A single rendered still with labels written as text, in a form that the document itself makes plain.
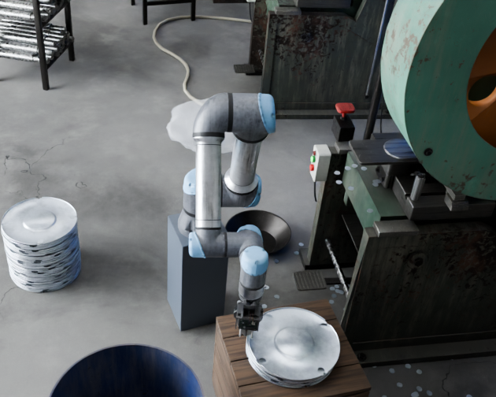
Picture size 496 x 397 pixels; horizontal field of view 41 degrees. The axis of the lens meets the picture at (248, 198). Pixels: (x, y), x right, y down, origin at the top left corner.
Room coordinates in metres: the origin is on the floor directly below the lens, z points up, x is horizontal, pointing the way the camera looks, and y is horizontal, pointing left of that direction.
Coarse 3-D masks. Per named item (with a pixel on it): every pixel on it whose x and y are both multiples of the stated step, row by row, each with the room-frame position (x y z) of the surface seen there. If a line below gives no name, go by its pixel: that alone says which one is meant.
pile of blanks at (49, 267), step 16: (64, 240) 1.91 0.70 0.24; (16, 256) 1.85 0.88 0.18; (32, 256) 1.85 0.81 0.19; (48, 256) 1.86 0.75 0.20; (64, 256) 1.90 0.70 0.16; (80, 256) 2.01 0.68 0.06; (16, 272) 1.87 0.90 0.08; (32, 272) 1.84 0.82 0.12; (48, 272) 1.85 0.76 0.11; (64, 272) 1.89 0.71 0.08; (32, 288) 1.84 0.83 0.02; (48, 288) 1.85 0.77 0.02
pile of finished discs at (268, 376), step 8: (248, 336) 1.40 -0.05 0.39; (248, 344) 1.36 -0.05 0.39; (248, 352) 1.34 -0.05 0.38; (264, 360) 1.31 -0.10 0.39; (256, 368) 1.29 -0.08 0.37; (320, 368) 1.30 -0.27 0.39; (264, 376) 1.27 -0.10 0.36; (272, 376) 1.26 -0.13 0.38; (280, 384) 1.25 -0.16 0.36; (288, 384) 1.24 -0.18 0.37; (296, 384) 1.25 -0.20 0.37; (304, 384) 1.25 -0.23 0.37; (312, 384) 1.26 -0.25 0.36
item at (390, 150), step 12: (360, 144) 1.97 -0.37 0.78; (372, 144) 1.98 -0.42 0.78; (384, 144) 1.98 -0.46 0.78; (396, 144) 1.99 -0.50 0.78; (408, 144) 1.99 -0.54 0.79; (360, 156) 1.90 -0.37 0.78; (372, 156) 1.90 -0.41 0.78; (384, 156) 1.91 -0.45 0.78; (396, 156) 1.91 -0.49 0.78; (408, 156) 1.92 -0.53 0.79; (384, 168) 1.94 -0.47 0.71; (396, 168) 1.91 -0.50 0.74; (408, 168) 1.92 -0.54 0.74; (384, 180) 1.91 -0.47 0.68
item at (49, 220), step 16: (16, 208) 2.04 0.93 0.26; (32, 208) 2.05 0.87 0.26; (48, 208) 2.06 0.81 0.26; (64, 208) 2.07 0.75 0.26; (16, 224) 1.95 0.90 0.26; (32, 224) 1.95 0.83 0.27; (48, 224) 1.96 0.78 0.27; (64, 224) 1.97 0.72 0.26; (16, 240) 1.85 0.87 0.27; (32, 240) 1.87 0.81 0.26; (48, 240) 1.87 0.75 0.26
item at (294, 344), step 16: (272, 320) 1.47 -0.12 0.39; (288, 320) 1.47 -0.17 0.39; (304, 320) 1.48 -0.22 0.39; (320, 320) 1.49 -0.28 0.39; (256, 336) 1.39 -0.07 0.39; (272, 336) 1.40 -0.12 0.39; (288, 336) 1.40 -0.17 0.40; (304, 336) 1.41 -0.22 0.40; (320, 336) 1.42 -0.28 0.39; (336, 336) 1.42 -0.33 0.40; (256, 352) 1.33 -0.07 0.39; (272, 352) 1.34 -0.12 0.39; (288, 352) 1.34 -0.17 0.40; (304, 352) 1.34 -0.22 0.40; (320, 352) 1.35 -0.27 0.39; (336, 352) 1.36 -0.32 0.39; (272, 368) 1.28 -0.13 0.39; (288, 368) 1.28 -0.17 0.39; (304, 368) 1.29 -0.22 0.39
